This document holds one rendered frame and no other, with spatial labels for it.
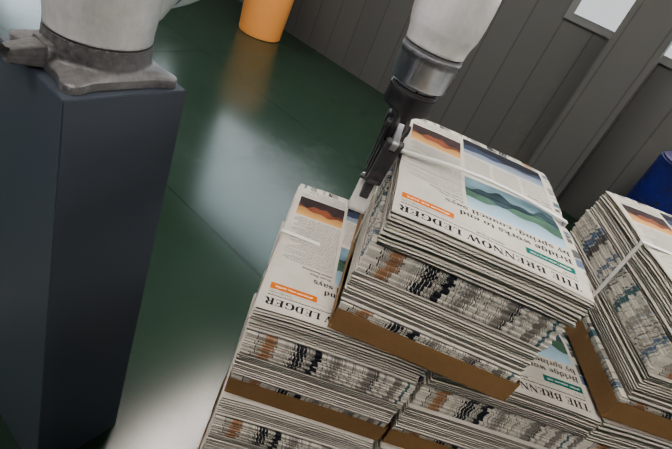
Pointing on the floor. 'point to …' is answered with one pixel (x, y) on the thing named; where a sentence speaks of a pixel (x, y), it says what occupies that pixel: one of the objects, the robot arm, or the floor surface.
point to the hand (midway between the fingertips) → (363, 193)
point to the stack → (382, 368)
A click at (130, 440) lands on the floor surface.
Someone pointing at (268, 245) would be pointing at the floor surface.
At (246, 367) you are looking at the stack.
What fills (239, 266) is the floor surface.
